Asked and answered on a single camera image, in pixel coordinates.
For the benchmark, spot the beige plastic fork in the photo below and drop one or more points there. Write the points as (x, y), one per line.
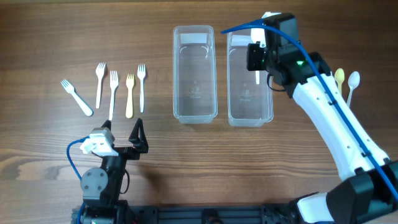
(129, 105)

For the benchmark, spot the clear container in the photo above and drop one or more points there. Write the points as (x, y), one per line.
(195, 99)
(249, 104)

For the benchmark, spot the white fork far left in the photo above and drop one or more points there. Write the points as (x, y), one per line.
(69, 88)

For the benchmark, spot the white fork right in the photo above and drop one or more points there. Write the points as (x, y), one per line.
(141, 74)

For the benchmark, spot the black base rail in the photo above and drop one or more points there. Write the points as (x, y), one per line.
(261, 214)

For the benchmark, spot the white spoon far right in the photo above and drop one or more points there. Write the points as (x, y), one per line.
(353, 82)

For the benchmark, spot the white fork middle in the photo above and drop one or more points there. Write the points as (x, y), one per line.
(114, 83)

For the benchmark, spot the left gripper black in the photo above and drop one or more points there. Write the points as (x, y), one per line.
(140, 144)

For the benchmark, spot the clear container right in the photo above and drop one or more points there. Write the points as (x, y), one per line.
(249, 104)

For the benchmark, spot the beige plastic spoon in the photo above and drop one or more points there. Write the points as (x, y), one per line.
(339, 78)

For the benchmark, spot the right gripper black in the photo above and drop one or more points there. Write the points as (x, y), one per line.
(252, 63)

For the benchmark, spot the white fork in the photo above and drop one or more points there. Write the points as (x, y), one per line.
(114, 83)
(69, 88)
(141, 74)
(100, 73)

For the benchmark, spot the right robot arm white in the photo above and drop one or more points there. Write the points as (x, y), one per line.
(368, 188)

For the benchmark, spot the white spoon thin handle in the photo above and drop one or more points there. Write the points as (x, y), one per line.
(257, 74)

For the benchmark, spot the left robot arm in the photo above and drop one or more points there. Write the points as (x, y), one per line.
(101, 185)

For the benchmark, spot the clear container left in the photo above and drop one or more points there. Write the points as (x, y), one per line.
(195, 99)

